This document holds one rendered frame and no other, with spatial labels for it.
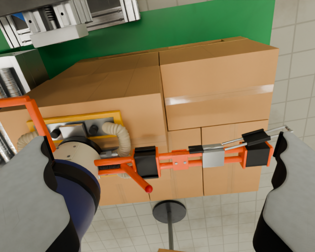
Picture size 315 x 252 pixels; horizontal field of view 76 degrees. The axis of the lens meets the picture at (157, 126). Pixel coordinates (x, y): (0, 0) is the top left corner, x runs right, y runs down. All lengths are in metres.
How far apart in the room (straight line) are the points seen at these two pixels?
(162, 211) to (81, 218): 2.05
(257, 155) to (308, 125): 1.61
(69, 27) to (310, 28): 1.66
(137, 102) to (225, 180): 1.02
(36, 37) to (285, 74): 1.72
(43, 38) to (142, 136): 0.44
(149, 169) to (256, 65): 0.79
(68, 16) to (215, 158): 0.59
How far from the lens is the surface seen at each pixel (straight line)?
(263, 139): 0.68
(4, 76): 1.35
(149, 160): 0.65
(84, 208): 0.57
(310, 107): 2.19
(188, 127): 1.23
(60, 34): 0.66
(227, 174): 1.52
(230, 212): 2.77
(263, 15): 1.76
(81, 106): 0.76
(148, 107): 0.71
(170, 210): 2.55
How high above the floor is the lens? 1.60
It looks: 61 degrees down
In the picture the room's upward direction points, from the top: 180 degrees counter-clockwise
